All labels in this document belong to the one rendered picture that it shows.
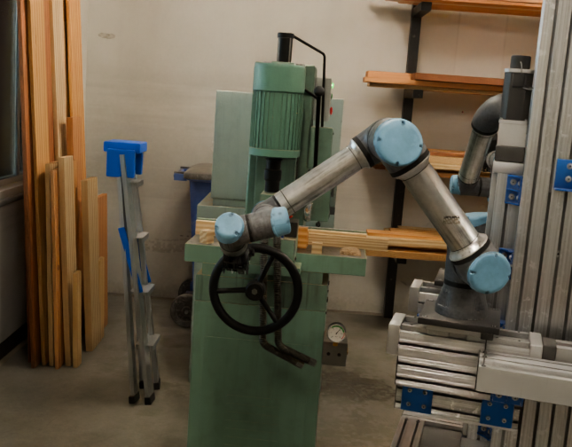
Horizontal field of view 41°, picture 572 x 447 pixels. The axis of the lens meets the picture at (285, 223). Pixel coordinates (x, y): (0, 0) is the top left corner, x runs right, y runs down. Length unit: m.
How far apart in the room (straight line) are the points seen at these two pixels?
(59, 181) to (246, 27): 1.79
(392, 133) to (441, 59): 3.13
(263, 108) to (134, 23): 2.66
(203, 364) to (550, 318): 1.12
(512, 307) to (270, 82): 1.04
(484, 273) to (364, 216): 3.04
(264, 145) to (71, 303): 1.73
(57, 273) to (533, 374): 2.43
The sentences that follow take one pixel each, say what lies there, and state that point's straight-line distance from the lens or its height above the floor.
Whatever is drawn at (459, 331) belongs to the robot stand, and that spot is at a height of 0.78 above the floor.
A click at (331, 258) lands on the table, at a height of 0.89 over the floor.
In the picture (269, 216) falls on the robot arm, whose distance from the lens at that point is 1.94.
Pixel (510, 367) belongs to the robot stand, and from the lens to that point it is 2.14.
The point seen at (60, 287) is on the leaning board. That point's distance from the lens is 3.90.
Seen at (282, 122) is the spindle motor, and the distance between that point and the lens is 2.52.
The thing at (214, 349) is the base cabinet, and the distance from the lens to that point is 2.59.
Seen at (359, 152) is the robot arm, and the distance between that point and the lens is 2.06.
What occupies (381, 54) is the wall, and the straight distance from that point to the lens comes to 4.98.
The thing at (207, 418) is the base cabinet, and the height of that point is 0.30.
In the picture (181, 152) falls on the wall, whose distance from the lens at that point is 5.03.
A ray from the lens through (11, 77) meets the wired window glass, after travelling 4.14.
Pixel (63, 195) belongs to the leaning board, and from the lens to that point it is 3.79.
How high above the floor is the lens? 1.40
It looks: 9 degrees down
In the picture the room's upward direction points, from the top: 4 degrees clockwise
